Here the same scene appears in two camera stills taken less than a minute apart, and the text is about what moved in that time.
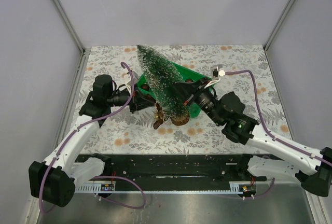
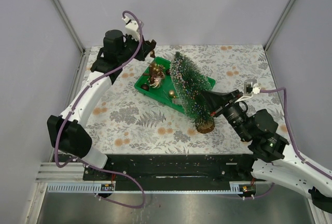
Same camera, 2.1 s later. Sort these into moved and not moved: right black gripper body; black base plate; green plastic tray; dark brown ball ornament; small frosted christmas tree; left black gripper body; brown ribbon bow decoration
Moved: small frosted christmas tree; green plastic tray; brown ribbon bow decoration; left black gripper body; right black gripper body
Not moved: black base plate; dark brown ball ornament
